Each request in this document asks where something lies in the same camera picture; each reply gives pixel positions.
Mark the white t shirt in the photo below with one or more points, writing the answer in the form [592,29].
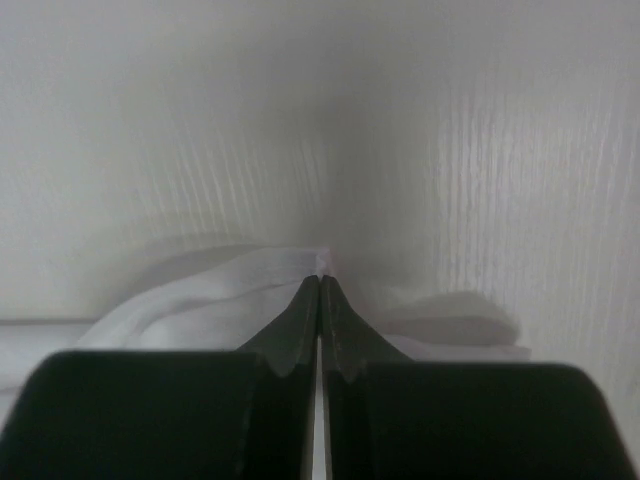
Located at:
[218,299]

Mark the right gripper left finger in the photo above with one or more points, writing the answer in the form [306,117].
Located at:
[240,414]

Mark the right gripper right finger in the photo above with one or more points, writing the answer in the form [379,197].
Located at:
[391,417]

